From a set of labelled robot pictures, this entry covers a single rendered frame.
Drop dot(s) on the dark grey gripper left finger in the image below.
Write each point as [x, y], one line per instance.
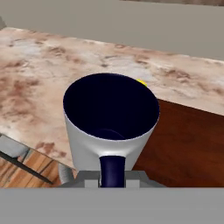
[87, 177]

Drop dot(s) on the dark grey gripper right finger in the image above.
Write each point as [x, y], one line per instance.
[137, 176]

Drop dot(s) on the white mug with navy inside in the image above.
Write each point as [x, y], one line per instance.
[85, 147]

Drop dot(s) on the brown wooden counter side panel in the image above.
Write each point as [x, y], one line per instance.
[186, 145]

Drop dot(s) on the grey cylinder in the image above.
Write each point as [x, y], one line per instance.
[66, 174]

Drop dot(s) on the grey stool with black leg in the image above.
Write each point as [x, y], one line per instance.
[11, 147]

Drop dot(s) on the small yellow object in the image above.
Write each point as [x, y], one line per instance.
[142, 82]

